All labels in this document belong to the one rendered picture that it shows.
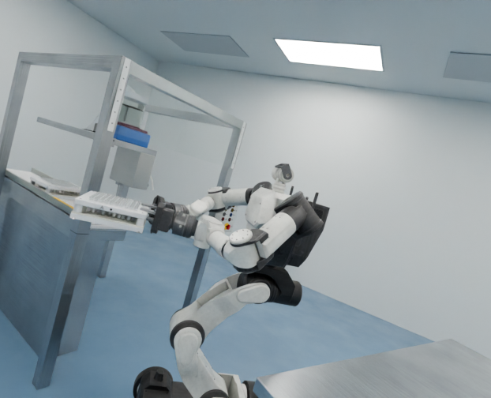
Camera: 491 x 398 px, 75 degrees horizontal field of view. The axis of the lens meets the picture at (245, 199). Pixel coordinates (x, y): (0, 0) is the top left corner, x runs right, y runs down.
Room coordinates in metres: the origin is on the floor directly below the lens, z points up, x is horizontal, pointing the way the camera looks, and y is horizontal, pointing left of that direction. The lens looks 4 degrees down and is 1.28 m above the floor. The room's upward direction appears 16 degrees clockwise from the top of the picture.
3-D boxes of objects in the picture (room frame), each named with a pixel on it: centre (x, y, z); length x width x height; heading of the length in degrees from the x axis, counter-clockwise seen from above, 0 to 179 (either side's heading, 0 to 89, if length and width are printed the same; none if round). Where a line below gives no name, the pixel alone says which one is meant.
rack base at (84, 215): (1.24, 0.48, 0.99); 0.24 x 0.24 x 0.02; 15
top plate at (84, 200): (1.24, 0.48, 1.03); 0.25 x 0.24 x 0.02; 15
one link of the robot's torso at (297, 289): (1.43, -0.22, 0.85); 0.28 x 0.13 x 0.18; 105
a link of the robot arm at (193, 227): (1.25, 0.14, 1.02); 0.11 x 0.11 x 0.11; 7
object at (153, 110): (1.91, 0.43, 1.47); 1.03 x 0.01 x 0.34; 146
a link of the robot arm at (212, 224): (1.21, 0.10, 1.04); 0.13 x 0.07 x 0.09; 33
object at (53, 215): (2.06, 1.23, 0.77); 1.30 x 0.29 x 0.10; 56
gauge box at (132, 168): (1.85, 0.68, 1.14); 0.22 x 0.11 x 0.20; 56
